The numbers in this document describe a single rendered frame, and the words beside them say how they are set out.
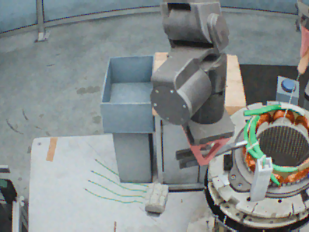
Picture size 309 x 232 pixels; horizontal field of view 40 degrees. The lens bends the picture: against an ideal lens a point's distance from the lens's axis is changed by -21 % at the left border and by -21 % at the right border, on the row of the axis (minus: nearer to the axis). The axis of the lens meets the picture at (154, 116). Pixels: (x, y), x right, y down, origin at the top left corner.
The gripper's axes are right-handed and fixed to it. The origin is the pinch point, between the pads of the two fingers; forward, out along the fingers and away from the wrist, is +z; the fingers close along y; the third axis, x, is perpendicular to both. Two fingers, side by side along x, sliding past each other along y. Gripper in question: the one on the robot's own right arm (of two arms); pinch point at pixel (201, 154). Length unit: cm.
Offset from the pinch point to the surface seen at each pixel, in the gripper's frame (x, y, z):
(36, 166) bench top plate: -32, -41, 40
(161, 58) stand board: 5.0, -39.8, 10.4
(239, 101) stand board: 16.7, -20.5, 9.9
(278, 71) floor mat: 114, -148, 112
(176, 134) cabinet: 3.7, -24.0, 19.0
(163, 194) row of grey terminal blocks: 0.1, -20.7, 35.2
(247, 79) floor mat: 88, -146, 113
